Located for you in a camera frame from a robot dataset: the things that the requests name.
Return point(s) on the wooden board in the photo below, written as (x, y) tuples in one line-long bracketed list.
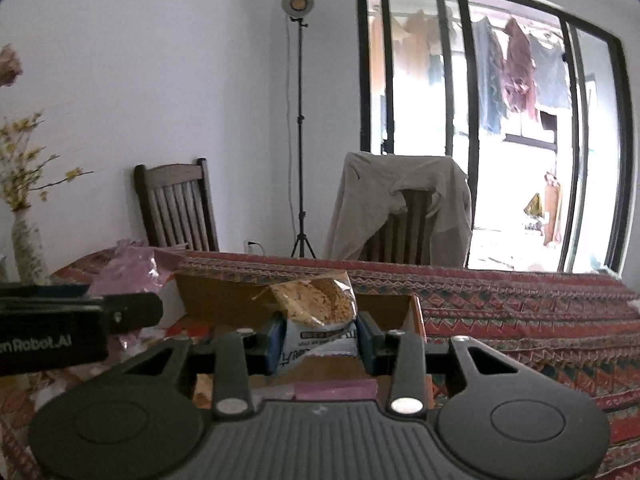
[(553, 210)]

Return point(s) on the small hanging dark garment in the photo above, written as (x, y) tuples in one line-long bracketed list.
[(548, 127)]

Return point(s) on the hanging blue-grey garment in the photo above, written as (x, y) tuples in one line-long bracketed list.
[(490, 85)]

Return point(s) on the hanging orange garment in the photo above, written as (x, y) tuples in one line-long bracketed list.
[(376, 50)]

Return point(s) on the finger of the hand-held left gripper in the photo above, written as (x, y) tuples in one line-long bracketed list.
[(135, 310), (45, 291)]

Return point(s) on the small hanging grey-blue garment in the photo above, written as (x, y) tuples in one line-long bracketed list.
[(436, 70)]

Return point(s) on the round lamp on tripod stand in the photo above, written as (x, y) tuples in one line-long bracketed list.
[(298, 2)]

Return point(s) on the yellow and white snack packet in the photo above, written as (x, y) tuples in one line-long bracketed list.
[(315, 300)]

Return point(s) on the dark wooden chair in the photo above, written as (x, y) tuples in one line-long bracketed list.
[(415, 230), (170, 175)]

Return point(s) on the yellow flower branches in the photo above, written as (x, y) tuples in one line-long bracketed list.
[(20, 180)]

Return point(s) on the yellow toy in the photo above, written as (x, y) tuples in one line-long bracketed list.
[(533, 205)]

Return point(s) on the small pink snack packet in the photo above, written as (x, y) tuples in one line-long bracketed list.
[(130, 270)]

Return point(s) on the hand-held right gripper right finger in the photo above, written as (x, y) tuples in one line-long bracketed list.
[(365, 345)]

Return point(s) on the chair draped with jacket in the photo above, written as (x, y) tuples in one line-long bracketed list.
[(365, 195)]

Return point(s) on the pink flowers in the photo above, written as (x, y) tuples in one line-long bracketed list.
[(9, 65)]

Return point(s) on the hanging maroon shirt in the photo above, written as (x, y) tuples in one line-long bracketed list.
[(520, 65)]

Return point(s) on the floral ceramic vase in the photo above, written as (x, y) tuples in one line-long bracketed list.
[(30, 250)]

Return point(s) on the hanging grey-blue shirt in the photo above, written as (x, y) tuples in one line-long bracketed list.
[(552, 75)]

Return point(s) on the black sliding door frame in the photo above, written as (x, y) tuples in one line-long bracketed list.
[(474, 110)]

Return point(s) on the hanging beige garment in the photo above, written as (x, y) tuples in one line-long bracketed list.
[(415, 40)]

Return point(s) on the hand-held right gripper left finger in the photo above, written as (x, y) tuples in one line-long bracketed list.
[(277, 345)]

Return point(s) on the orange cardboard box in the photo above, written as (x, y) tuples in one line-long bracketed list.
[(220, 300)]

